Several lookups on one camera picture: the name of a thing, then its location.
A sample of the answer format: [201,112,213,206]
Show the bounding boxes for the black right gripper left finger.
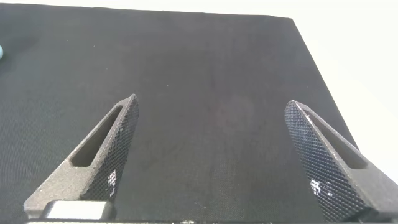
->
[23,93,140,220]

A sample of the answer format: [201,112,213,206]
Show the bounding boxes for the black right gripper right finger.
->
[284,100,398,223]

